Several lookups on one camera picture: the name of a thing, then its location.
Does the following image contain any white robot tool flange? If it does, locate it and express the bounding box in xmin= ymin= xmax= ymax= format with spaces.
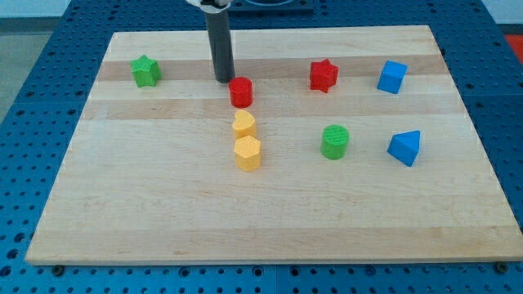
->
xmin=186 ymin=0 xmax=232 ymax=14

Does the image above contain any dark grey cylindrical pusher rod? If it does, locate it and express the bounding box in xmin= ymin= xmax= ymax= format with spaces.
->
xmin=205 ymin=10 xmax=235 ymax=83

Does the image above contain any red cylinder block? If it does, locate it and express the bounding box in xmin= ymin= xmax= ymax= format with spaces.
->
xmin=229 ymin=77 xmax=253 ymax=109

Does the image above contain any yellow heart block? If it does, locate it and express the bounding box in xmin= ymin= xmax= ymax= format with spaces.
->
xmin=232 ymin=110 xmax=257 ymax=139

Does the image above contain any green star block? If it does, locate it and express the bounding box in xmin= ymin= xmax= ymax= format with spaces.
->
xmin=130 ymin=55 xmax=162 ymax=87

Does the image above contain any red star block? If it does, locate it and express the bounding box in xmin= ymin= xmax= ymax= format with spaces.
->
xmin=310 ymin=59 xmax=339 ymax=93

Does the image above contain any yellow hexagon block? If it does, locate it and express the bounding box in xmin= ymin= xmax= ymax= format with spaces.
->
xmin=234 ymin=136 xmax=261 ymax=172

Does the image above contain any green cylinder block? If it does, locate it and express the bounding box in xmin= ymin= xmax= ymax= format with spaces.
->
xmin=320 ymin=124 xmax=350 ymax=160

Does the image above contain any light wooden board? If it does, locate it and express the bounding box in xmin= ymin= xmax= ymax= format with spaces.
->
xmin=25 ymin=25 xmax=522 ymax=265

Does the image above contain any blue cube block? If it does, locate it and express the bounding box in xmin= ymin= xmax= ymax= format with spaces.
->
xmin=377 ymin=60 xmax=408 ymax=94

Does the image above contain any blue triangular prism block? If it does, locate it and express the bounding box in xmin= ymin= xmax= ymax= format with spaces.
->
xmin=387 ymin=130 xmax=421 ymax=167

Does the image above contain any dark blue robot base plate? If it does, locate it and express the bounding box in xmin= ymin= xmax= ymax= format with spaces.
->
xmin=229 ymin=0 xmax=315 ymax=12

